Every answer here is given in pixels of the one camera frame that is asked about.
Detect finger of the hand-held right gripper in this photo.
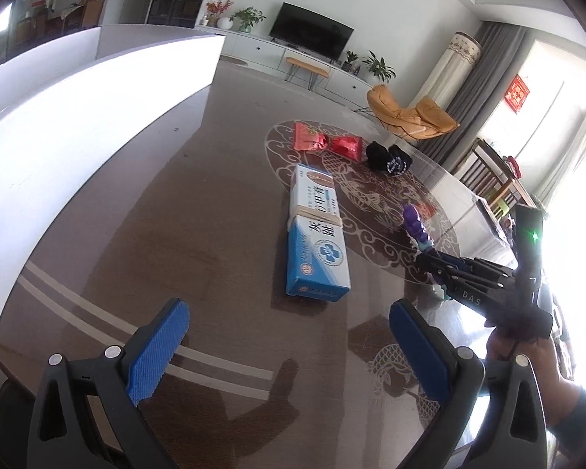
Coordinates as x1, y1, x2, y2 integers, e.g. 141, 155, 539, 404
431, 274, 500, 314
414, 249, 517, 280

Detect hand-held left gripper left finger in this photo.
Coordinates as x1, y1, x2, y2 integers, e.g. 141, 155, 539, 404
27, 298, 191, 469

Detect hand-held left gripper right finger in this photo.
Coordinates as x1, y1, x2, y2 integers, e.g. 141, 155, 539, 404
388, 298, 550, 469

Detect blue white medicine box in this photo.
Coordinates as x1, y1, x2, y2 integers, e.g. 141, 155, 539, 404
284, 215, 351, 300

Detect person's right forearm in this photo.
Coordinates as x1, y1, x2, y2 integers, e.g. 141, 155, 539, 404
537, 369, 586, 448

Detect person's right hand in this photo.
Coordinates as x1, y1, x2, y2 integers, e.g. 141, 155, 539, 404
486, 325, 567, 387

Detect dark wooden chair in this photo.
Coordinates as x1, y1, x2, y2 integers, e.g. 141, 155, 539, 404
456, 138, 523, 216

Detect black sock with print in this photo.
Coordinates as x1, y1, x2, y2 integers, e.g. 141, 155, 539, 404
385, 145, 415, 177

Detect red foil packet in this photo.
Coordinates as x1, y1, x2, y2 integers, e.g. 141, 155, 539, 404
328, 134, 365, 162

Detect orange lounge chair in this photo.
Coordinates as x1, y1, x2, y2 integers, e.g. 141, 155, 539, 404
366, 84, 461, 143

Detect grey curtain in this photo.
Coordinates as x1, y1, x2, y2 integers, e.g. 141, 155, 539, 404
439, 22, 533, 172

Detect orange-red foil packet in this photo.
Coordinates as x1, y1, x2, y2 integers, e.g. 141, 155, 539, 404
293, 121, 332, 153

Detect covered standing air conditioner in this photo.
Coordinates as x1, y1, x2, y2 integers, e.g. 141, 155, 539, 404
410, 32, 483, 118

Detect broad leaf potted plant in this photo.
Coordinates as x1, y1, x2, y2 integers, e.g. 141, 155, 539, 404
361, 50, 396, 84

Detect wooden bench with hairpin legs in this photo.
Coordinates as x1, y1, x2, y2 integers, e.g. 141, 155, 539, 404
286, 56, 330, 91

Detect flat screen television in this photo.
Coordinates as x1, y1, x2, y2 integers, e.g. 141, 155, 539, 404
268, 2, 355, 62

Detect white television cabinet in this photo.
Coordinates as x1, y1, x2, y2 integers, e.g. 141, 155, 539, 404
195, 24, 372, 103

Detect green leafy potted plant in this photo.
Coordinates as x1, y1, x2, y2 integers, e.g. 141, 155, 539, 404
229, 6, 267, 35

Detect red flowers in vase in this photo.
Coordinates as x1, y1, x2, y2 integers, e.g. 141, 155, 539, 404
205, 0, 235, 27

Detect wooden dining table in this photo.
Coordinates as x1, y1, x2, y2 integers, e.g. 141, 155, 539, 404
14, 0, 86, 35

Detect red wall hanging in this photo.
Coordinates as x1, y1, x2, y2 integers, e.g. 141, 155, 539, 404
505, 74, 531, 114

